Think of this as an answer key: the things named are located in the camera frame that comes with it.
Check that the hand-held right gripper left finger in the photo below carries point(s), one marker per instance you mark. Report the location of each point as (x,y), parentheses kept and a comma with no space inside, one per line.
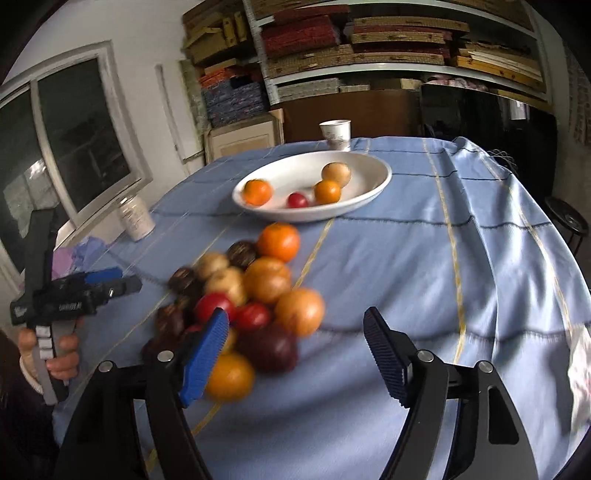
(205,364)

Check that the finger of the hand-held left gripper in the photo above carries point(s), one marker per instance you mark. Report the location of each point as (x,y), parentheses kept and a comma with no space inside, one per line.
(101,277)
(124,287)

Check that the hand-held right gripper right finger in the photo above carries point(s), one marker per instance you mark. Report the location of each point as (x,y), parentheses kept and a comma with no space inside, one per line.
(385,355)

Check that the orange-brown round fruit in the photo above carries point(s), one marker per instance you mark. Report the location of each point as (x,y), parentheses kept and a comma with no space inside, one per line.
(300,311)
(229,376)
(267,279)

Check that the white oval bowl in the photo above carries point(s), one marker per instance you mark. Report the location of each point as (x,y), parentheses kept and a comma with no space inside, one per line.
(286,173)

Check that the person's left forearm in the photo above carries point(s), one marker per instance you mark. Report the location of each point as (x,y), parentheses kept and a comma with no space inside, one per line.
(14,415)

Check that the person's left hand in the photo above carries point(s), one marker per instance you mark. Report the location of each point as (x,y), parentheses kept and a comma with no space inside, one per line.
(64,364)

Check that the small yellow fruit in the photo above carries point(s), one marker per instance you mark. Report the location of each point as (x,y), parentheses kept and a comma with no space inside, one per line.
(230,340)

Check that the purple cloth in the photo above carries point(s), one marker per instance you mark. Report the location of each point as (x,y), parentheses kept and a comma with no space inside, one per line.
(69,258)

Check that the white printed jar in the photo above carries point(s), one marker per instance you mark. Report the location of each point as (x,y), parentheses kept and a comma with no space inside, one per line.
(136,219)

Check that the blue checked tablecloth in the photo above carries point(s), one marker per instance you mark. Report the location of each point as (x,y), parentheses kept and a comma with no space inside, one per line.
(415,277)

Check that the white framed window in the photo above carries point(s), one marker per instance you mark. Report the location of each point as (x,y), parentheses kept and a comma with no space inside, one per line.
(78,129)

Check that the mandarin orange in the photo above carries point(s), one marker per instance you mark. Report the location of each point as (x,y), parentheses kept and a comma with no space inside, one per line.
(257,192)

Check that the yellowish round fruit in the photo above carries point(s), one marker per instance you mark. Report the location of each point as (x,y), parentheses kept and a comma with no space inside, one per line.
(336,173)

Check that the beige cardboard box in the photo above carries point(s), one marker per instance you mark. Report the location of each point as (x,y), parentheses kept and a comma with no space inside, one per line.
(244,136)

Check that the stack of blue patterned boxes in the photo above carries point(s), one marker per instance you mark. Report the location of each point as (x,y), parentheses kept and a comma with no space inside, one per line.
(235,101)

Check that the black round stool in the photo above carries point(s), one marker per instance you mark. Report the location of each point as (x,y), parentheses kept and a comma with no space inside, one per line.
(565,221)

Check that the white paper cup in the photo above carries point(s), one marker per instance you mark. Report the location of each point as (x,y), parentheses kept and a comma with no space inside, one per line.
(335,134)

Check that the brown wooden board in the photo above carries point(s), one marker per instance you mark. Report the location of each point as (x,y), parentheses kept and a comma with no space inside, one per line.
(351,113)

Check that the stack of brown cardboard boxes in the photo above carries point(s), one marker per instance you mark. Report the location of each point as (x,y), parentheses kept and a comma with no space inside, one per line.
(212,37)

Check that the white metal shelf rack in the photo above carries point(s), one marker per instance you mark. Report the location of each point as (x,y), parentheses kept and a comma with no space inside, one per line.
(406,68)

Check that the stack of red woven mats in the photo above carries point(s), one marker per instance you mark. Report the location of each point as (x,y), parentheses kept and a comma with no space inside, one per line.
(300,39)

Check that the stack of tan woven mats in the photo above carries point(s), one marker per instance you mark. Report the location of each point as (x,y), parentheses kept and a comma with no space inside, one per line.
(397,44)

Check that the stack of yellow boards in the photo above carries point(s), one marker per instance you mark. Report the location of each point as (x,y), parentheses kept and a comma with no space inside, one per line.
(498,62)

